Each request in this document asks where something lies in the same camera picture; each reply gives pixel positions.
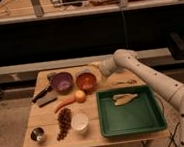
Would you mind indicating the small metal cup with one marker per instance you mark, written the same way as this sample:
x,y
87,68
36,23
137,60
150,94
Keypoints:
x,y
37,134

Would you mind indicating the orange fruit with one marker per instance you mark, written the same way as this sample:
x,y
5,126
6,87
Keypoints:
x,y
80,96

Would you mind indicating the purple bowl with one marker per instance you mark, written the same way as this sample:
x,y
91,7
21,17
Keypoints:
x,y
62,82

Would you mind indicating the bunch of dark grapes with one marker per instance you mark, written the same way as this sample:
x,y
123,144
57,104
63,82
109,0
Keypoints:
x,y
64,120

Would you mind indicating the wooden table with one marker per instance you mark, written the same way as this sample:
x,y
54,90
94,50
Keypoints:
x,y
46,119

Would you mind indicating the green plastic tray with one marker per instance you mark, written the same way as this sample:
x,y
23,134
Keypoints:
x,y
140,116

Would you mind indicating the small grey cup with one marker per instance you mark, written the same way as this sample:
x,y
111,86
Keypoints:
x,y
50,76

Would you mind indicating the white cup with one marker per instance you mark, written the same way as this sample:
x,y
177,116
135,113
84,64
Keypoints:
x,y
80,123

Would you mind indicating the orange bowl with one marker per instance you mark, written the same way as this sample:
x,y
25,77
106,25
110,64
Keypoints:
x,y
86,81

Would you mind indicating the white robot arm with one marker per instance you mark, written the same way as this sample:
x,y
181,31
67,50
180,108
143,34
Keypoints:
x,y
169,89

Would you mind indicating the orange carrot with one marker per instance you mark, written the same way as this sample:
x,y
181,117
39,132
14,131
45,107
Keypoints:
x,y
64,103

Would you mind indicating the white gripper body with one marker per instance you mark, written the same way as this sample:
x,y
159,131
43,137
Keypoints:
x,y
97,65

